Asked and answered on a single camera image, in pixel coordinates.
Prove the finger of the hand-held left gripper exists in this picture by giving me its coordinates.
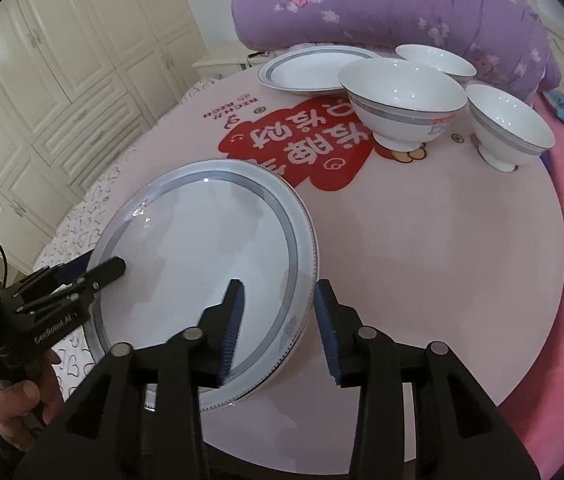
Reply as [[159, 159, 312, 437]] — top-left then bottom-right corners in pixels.
[[14, 256, 92, 297], [17, 256, 127, 313]]

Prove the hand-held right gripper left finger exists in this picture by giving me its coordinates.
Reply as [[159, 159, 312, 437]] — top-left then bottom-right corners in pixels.
[[14, 278, 248, 480]]

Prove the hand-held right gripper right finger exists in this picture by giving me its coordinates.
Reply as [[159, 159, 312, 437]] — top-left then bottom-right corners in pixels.
[[313, 279, 548, 480]]

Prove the large white grey-rimmed plate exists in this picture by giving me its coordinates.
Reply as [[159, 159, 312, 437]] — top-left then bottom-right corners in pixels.
[[84, 158, 319, 413]]

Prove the large white grey-banded bowl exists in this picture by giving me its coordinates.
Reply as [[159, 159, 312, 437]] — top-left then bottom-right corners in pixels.
[[337, 57, 468, 153]]

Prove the small white grey-banded bowl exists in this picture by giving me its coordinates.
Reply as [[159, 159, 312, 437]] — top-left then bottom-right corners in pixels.
[[394, 44, 478, 86], [464, 84, 556, 173]]

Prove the person's left hand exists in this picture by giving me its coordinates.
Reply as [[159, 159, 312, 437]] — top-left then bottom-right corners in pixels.
[[0, 347, 65, 453]]

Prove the white heart-print bed sheet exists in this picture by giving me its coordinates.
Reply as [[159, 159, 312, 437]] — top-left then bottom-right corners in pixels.
[[32, 77, 213, 401]]

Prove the white panelled wardrobe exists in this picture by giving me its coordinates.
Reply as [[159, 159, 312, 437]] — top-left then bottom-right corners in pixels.
[[0, 0, 210, 281]]

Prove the white nightstand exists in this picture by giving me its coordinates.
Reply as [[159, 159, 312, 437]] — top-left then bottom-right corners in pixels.
[[192, 50, 283, 81]]

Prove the purple floral quilt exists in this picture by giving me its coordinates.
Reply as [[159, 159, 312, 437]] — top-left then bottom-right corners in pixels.
[[231, 0, 563, 103]]

